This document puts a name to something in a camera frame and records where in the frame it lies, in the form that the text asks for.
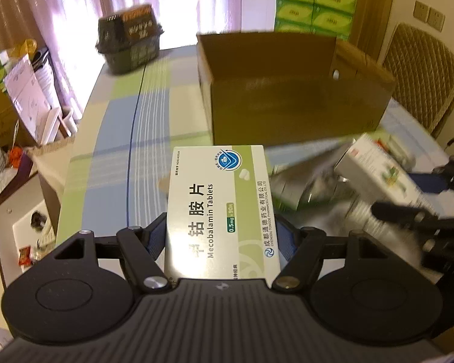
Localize checked tablecloth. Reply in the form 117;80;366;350
55;44;454;284

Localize silver foil bag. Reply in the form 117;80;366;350
270;139;357;212

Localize pink paper box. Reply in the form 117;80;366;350
4;55;62;146

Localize green tissue box stack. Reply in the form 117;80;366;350
274;0;357;40

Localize black printed bag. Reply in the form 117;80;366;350
96;3;163;75

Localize curtain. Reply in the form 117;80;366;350
0;0;241;119

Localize brown cardboard box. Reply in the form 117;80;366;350
197;32;396;147

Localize brown carton beside table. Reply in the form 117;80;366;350
0;90;37;148

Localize white green medicine box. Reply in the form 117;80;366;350
165;145;280;284

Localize quilted brown chair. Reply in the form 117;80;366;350
382;23;454;138

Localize wall socket plates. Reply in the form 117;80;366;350
413;0;445;32

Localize white blue medicine box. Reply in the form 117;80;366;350
334;134;436;214

